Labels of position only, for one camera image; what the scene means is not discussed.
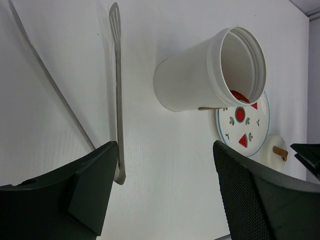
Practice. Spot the red orange food slices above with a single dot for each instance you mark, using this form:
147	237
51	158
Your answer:
239	96

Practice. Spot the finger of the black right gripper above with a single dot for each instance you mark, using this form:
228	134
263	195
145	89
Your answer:
309	156

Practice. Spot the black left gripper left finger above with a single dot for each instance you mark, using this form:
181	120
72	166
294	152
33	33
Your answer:
68	203

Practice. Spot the metal tongs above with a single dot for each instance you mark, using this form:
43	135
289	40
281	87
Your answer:
115	25

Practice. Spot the white round container lid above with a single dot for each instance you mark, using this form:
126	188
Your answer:
274	153

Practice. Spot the white patterned plate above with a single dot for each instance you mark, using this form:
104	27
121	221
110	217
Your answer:
244	129

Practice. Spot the white cylindrical lunch container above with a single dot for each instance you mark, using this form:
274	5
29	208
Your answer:
203	76

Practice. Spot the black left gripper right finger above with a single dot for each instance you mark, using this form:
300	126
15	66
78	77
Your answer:
261	203

